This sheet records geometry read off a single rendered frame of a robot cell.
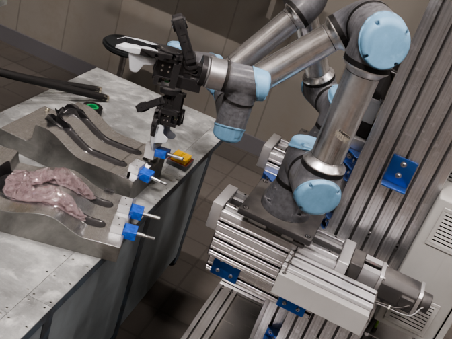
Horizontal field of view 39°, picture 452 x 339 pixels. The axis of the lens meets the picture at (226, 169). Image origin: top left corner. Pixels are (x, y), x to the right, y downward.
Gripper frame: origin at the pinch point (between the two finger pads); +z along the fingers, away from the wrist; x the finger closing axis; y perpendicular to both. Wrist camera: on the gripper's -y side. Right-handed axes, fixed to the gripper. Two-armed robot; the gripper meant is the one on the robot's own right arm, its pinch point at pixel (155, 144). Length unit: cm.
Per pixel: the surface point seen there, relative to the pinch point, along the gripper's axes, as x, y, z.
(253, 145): 225, -13, 57
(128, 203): -27.6, 5.4, 10.9
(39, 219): -52, -10, 13
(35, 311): -73, 4, 25
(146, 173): -12.0, 3.5, 6.2
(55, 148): -17.4, -27.1, 5.0
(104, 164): -14.6, -10.4, 6.4
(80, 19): 224, -157, 1
